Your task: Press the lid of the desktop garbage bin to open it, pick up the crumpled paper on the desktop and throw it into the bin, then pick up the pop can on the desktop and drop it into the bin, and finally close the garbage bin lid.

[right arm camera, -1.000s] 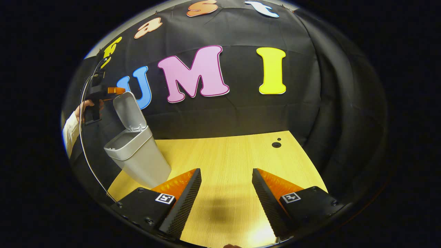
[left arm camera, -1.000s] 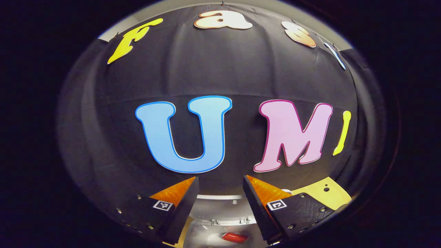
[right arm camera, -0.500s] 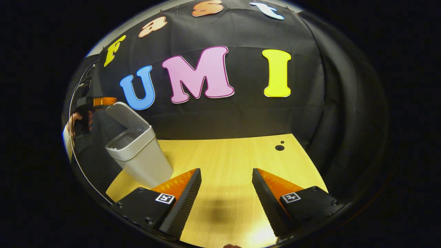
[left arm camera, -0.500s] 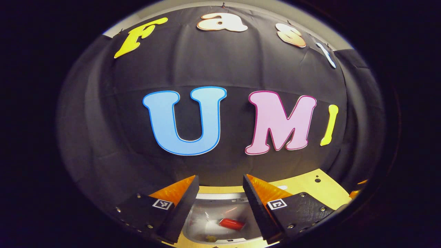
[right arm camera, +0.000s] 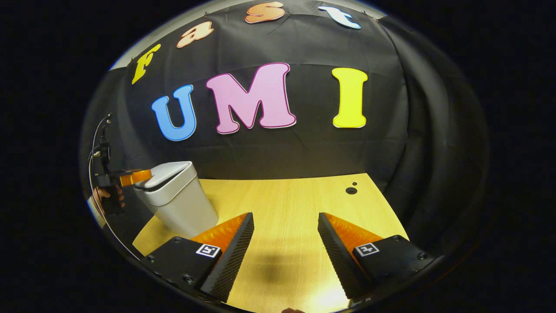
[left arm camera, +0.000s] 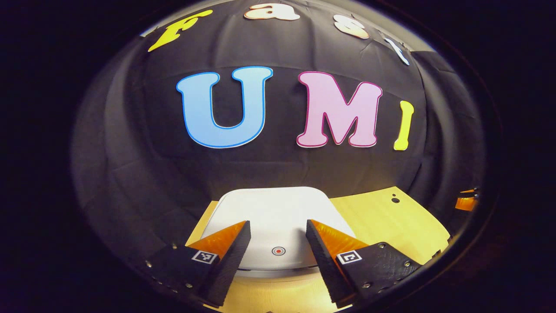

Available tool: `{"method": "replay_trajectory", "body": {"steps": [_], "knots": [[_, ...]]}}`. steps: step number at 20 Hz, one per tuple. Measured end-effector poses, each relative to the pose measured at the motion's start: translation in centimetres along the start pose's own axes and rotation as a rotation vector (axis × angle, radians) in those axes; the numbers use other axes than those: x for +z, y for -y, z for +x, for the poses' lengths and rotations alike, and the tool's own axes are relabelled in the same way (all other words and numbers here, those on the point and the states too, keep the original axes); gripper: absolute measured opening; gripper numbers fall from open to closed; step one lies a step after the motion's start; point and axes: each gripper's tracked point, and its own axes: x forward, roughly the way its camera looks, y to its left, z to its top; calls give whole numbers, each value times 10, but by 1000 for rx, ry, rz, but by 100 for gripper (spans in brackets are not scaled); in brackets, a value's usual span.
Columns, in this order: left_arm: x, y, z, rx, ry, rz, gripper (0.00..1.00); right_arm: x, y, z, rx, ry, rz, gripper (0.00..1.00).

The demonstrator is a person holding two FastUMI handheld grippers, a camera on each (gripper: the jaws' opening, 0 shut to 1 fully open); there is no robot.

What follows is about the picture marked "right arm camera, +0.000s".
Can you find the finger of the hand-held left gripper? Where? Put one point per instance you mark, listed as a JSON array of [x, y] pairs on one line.
[[134, 177]]

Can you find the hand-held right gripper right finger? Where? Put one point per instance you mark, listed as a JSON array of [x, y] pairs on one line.
[[339, 261]]

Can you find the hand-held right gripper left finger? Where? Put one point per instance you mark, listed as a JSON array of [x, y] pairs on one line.
[[230, 261]]

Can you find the white desktop garbage bin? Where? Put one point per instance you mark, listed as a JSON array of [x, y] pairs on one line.
[[178, 200]]

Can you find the wooden desktop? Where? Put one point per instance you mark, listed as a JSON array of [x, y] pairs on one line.
[[286, 200]]

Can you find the black round desk grommet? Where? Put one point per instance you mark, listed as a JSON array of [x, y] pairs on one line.
[[351, 190]]

